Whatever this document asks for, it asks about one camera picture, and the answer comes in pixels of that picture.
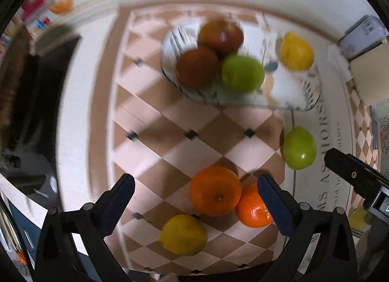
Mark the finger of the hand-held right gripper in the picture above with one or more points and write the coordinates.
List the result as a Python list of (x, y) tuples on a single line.
[(349, 172)]

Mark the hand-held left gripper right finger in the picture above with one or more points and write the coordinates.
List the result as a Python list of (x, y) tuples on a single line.
[(273, 203)]

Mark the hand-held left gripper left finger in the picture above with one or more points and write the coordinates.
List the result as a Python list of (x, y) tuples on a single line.
[(117, 206)]

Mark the small orange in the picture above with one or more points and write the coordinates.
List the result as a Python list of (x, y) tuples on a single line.
[(252, 212)]

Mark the large orange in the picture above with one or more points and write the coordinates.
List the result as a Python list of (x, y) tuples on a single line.
[(214, 190)]

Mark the white patterned oval plate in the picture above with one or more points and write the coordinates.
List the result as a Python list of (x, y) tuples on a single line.
[(285, 90)]

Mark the yellow lemon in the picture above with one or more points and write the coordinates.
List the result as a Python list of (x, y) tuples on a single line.
[(358, 219), (182, 235), (296, 52)]

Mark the green apple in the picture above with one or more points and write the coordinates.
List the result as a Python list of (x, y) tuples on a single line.
[(243, 73), (299, 148)]

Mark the checkered tablecloth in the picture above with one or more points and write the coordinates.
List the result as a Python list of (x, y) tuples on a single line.
[(182, 148)]

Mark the beige box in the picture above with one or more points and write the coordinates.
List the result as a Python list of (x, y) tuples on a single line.
[(372, 75)]

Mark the grey box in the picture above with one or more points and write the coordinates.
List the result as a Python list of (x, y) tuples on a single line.
[(361, 35)]

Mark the dark cabinet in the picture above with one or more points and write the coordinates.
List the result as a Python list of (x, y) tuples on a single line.
[(33, 96)]

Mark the red apple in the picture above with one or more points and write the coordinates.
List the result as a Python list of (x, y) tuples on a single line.
[(220, 37), (196, 67)]

